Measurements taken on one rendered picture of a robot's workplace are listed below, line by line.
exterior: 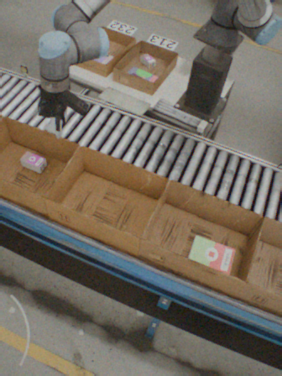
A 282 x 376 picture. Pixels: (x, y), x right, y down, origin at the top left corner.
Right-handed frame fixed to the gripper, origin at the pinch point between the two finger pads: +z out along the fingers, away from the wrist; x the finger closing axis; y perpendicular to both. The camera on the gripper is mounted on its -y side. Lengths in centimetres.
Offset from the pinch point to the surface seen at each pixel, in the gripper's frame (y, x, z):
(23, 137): 23.2, -16.8, 27.1
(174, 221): -49, 11, 28
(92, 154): -10.6, -7.1, 17.8
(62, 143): 3.4, -11.1, 19.9
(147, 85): -28, -84, 36
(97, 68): 5, -96, 40
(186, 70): -52, -116, 40
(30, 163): 16.2, -4.6, 29.1
